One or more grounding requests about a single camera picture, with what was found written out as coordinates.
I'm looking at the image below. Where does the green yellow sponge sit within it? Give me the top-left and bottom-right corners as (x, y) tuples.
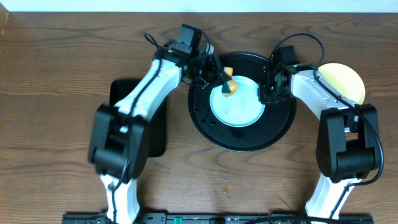
(221, 67), (238, 97)

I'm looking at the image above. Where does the light green plate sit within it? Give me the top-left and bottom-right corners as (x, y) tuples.
(210, 76), (266, 128)

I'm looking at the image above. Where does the yellow plate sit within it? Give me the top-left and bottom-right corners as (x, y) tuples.
(318, 63), (366, 105)

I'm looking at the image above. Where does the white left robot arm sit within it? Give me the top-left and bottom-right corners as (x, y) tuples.
(88, 48), (232, 223)

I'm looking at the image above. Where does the round black tray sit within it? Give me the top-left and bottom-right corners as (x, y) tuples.
(188, 52), (297, 152)

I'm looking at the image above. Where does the rectangular black tray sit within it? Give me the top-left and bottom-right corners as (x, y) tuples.
(109, 78), (167, 157)

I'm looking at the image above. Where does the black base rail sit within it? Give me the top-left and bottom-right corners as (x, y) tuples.
(62, 212), (374, 224)

